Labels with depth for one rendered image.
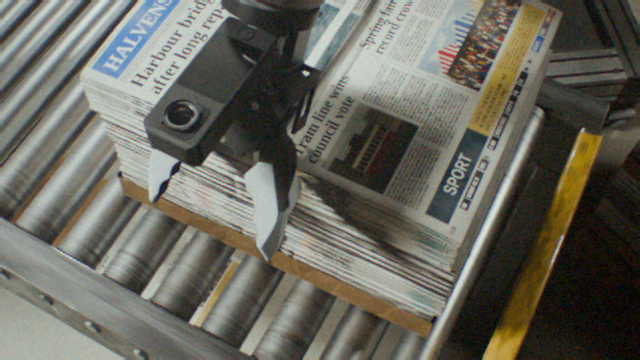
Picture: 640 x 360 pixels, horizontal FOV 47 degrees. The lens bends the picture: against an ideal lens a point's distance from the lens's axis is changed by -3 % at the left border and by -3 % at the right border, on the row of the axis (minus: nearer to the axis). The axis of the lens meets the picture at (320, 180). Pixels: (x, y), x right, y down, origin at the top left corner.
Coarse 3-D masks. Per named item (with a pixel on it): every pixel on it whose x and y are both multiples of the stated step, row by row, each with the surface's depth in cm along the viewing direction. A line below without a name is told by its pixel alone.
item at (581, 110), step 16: (544, 80) 98; (544, 96) 96; (560, 96) 96; (576, 96) 97; (592, 96) 97; (544, 112) 96; (560, 112) 95; (576, 112) 95; (592, 112) 95; (560, 128) 97; (576, 128) 96; (592, 128) 94; (544, 144) 101; (560, 144) 100; (544, 160) 104; (560, 160) 102
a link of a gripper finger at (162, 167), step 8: (152, 152) 62; (160, 152) 61; (152, 160) 62; (160, 160) 62; (168, 160) 61; (176, 160) 61; (152, 168) 62; (160, 168) 62; (168, 168) 61; (176, 168) 62; (152, 176) 63; (160, 176) 62; (168, 176) 62; (152, 184) 63; (160, 184) 63; (168, 184) 64; (152, 192) 63; (160, 192) 63; (152, 200) 65
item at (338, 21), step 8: (352, 0) 71; (344, 8) 71; (352, 8) 71; (336, 16) 70; (344, 16) 70; (336, 24) 70; (328, 32) 69; (336, 32) 69; (320, 40) 69; (328, 40) 69; (320, 48) 68; (312, 56) 68; (320, 56) 68; (312, 64) 67; (304, 72) 67
